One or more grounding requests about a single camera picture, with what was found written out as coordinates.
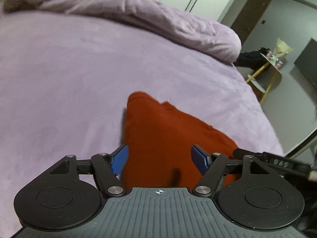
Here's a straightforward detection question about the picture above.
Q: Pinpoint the rust red knit cardigan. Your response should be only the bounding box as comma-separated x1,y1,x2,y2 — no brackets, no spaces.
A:
122,92,237,190

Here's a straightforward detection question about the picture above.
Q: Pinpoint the black clothes pile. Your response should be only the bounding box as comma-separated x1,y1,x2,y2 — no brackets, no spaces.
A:
234,47,270,71

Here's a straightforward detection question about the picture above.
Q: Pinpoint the yellow metal side table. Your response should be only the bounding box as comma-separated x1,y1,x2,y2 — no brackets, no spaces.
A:
246,52,283,104

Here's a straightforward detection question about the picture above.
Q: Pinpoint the lilac bed sheet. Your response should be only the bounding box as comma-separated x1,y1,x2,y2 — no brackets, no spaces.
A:
1,11,283,237

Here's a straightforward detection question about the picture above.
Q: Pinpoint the cream paper bouquet wrap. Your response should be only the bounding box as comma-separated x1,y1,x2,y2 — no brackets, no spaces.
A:
271,38,293,65

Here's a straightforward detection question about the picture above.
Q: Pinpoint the lilac rumpled duvet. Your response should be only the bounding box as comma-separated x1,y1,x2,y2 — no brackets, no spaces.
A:
3,0,241,63

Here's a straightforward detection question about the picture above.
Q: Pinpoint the dark wall television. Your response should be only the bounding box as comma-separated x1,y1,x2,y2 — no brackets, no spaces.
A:
294,38,317,87

